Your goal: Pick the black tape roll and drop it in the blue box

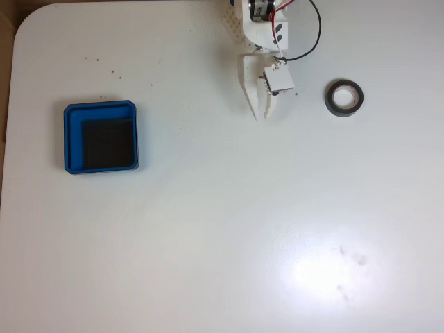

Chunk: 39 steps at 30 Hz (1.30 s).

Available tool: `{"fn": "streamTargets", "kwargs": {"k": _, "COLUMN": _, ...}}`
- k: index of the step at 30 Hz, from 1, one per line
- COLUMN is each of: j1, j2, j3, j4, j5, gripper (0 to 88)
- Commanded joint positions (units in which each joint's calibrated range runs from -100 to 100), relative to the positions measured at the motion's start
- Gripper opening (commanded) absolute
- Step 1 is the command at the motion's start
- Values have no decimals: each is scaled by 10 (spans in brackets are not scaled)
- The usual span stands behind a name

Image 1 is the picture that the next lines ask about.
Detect blue box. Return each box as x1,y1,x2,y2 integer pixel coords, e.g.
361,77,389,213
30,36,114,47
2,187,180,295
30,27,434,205
63,99,140,175

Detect black foam pad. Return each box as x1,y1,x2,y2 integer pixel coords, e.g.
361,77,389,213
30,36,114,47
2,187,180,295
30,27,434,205
80,117,136,171

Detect white camera box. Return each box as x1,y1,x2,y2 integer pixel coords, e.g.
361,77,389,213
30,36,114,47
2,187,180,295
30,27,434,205
262,63,296,95

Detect red white servo wires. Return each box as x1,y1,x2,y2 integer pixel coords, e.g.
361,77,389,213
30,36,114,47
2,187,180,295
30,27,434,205
268,0,292,42

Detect black tape roll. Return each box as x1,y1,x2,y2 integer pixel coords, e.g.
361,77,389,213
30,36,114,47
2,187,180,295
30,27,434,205
325,79,365,118

